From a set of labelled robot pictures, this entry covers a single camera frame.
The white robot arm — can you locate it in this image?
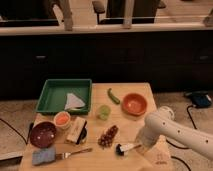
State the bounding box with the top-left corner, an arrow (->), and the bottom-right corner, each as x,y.
135,106 -> 213,160

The green plastic cup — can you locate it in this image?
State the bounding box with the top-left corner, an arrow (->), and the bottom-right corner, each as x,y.
97,105 -> 111,120

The white cup with orange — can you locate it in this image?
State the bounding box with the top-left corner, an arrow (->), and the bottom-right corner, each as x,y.
53,111 -> 70,130

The brown grape cluster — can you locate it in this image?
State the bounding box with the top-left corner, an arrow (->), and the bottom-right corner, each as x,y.
98,125 -> 118,148

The orange bowl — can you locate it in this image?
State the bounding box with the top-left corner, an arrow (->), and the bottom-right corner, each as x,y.
121,93 -> 148,116

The green chili pepper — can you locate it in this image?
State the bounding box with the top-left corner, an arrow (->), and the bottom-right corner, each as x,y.
107,88 -> 120,105

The wooden block eraser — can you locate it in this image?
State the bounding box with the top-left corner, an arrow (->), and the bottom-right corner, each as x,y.
66,117 -> 87,144

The silver fork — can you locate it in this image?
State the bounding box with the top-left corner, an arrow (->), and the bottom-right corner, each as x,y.
55,148 -> 93,160

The blue black device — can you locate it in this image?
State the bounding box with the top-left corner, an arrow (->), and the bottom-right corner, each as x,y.
184,92 -> 212,108

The white cloth piece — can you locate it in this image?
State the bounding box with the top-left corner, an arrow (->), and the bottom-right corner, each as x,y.
64,93 -> 85,110

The blue sponge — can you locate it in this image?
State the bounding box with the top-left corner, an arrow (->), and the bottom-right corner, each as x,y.
32,147 -> 56,166

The maroon bowl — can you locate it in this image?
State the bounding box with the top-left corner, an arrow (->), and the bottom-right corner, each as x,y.
30,122 -> 57,148

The green plastic tray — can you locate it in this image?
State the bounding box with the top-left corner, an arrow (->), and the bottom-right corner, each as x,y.
36,79 -> 92,115

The black cable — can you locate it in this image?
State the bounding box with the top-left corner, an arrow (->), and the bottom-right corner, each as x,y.
165,104 -> 200,171
0,118 -> 34,146

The black left cable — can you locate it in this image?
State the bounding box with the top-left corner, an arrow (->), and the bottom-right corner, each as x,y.
0,118 -> 34,146

